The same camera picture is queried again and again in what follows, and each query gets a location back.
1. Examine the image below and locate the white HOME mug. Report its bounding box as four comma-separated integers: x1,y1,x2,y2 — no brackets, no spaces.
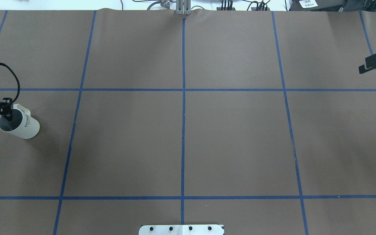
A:
0,104,40,139

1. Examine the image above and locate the brown paper table mat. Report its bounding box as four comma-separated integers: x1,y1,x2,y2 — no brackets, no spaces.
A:
0,9,376,235

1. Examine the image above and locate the black box with label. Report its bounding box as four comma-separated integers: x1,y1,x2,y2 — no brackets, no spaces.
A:
288,0,345,11

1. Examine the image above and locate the aluminium frame post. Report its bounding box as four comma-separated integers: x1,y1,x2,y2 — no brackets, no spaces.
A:
175,0,192,15

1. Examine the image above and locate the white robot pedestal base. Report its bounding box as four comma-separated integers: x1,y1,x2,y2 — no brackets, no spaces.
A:
138,224,225,235

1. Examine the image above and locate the black cable bundle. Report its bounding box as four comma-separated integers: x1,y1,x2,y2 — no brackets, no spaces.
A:
217,0,270,11

